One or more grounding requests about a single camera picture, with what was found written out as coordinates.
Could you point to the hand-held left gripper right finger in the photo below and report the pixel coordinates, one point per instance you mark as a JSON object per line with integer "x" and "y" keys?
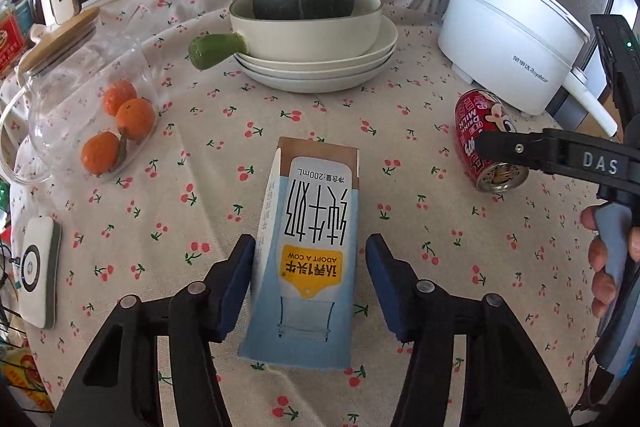
{"x": 387, "y": 287}

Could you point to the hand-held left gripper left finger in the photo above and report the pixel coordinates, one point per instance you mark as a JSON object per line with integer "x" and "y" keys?
{"x": 237, "y": 287}

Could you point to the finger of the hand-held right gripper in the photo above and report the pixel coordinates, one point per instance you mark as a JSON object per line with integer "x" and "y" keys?
{"x": 520, "y": 149}

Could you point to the red drink can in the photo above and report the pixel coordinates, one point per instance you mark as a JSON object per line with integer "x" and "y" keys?
{"x": 470, "y": 117}

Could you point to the light blue milk carton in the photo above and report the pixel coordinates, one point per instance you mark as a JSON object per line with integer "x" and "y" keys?
{"x": 310, "y": 257}

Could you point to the person's right hand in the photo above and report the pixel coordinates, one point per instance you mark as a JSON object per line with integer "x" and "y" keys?
{"x": 597, "y": 257}

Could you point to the cherry print tablecloth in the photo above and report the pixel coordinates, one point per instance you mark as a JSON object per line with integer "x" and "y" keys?
{"x": 425, "y": 257}

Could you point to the white electric cooking pot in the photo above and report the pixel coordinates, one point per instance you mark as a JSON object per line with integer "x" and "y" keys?
{"x": 500, "y": 37}

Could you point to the tangerine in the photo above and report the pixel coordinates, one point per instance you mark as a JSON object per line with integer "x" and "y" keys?
{"x": 97, "y": 153}
{"x": 119, "y": 94}
{"x": 136, "y": 119}

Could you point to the yellow printed bag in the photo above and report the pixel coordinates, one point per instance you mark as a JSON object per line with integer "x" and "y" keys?
{"x": 22, "y": 377}

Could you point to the green vegetable piece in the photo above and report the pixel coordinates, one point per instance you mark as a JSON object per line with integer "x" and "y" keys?
{"x": 210, "y": 49}

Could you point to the cream ceramic bowl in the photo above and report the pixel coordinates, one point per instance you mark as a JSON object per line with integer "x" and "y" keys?
{"x": 300, "y": 37}

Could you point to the glass jar with wooden lid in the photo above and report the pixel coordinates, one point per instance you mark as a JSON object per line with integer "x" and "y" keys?
{"x": 50, "y": 117}

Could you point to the red tin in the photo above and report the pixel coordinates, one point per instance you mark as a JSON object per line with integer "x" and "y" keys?
{"x": 10, "y": 42}

